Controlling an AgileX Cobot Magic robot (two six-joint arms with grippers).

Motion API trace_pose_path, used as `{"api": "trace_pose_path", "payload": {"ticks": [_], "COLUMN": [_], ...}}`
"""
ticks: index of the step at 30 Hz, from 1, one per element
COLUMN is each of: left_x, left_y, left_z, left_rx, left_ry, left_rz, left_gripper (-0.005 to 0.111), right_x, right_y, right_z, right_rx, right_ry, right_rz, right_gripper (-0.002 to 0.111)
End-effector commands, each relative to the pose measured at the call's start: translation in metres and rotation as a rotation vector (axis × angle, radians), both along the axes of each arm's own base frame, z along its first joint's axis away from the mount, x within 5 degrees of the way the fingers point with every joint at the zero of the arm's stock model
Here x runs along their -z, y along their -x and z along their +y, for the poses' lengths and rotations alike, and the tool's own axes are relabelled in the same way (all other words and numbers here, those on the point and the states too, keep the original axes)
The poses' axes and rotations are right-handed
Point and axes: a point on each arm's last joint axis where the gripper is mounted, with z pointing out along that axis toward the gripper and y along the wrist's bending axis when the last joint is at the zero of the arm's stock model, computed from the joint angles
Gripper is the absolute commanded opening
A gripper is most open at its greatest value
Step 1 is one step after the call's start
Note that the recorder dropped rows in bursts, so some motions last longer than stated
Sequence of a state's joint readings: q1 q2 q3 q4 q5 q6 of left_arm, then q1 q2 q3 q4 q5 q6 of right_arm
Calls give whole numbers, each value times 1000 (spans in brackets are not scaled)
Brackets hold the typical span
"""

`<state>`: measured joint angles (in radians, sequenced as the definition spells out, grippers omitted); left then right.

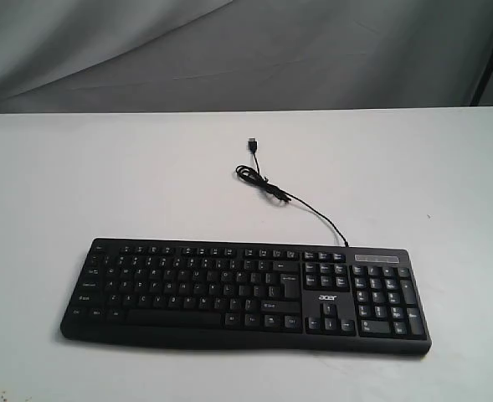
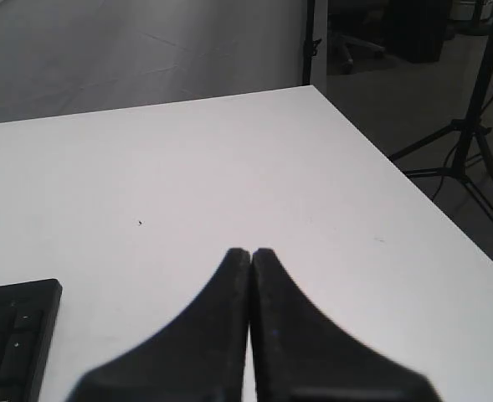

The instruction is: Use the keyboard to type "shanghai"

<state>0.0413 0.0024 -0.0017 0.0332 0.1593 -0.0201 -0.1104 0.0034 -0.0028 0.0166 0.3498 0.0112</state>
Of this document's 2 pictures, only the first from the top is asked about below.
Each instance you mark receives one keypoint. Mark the black acer keyboard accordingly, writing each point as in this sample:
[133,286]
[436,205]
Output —
[219,296]

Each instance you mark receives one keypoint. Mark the grey backdrop cloth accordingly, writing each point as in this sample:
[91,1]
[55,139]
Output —
[157,56]

